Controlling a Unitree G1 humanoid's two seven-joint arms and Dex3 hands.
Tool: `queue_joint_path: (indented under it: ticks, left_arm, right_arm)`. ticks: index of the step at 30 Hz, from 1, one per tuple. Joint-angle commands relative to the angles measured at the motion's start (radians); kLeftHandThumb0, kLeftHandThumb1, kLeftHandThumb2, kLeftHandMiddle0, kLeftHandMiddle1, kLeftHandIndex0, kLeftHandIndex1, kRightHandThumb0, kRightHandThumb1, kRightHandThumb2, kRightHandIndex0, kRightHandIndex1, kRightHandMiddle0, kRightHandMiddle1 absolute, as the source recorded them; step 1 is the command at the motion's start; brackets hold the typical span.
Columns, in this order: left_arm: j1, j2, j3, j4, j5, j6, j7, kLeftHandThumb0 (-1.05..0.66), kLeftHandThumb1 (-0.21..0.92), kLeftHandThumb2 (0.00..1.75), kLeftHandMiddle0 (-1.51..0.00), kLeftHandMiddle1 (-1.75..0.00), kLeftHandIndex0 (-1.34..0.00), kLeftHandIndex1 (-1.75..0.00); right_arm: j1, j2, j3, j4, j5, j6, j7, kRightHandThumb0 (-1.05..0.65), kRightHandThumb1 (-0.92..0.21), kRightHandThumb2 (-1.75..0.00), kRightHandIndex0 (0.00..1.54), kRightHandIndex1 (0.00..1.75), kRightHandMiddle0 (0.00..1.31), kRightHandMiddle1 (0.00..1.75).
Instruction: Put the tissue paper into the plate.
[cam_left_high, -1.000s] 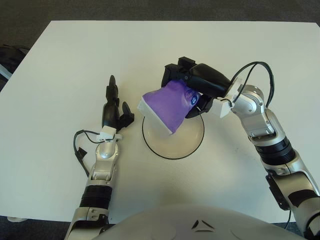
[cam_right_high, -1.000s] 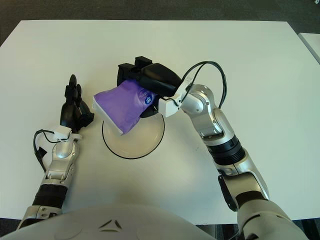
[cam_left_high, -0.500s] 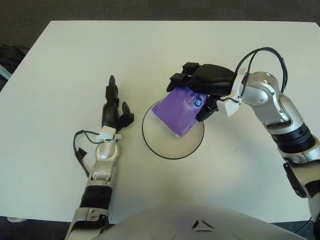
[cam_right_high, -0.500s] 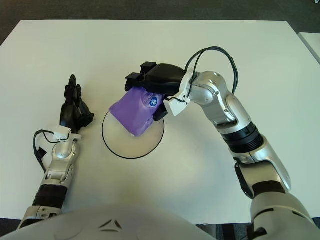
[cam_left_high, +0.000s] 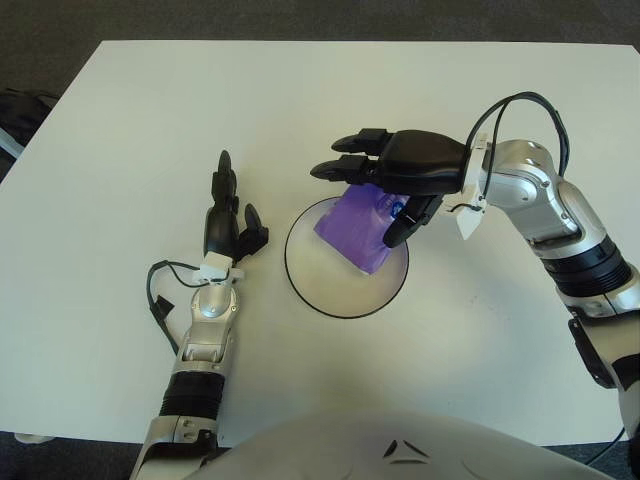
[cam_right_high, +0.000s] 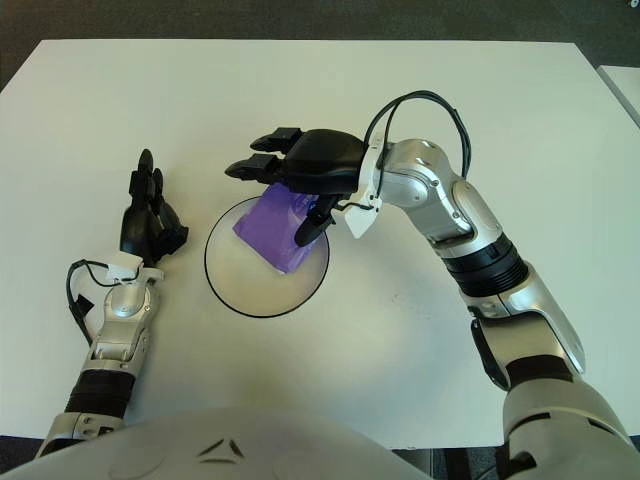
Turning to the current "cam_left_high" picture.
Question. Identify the white plate black rim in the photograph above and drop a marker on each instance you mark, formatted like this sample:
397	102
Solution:
330	290

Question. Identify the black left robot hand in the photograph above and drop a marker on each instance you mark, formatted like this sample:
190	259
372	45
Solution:
220	232

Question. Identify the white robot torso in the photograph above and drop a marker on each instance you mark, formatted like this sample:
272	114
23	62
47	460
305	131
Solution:
400	450

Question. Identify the black bag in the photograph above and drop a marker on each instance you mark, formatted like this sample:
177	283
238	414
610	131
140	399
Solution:
22	112

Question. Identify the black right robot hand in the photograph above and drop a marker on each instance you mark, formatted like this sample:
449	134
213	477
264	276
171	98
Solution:
425	160

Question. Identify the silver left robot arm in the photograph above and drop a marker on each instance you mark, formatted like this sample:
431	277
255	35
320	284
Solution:
215	302

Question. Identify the white table foot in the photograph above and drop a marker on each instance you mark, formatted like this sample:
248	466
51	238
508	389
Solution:
34	438

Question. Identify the white tube frame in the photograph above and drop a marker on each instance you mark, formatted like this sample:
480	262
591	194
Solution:
10	145

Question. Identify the purple tissue paper pack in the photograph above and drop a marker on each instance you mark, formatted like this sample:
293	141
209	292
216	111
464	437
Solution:
355	225

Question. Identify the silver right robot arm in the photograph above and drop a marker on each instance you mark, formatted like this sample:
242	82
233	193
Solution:
530	190

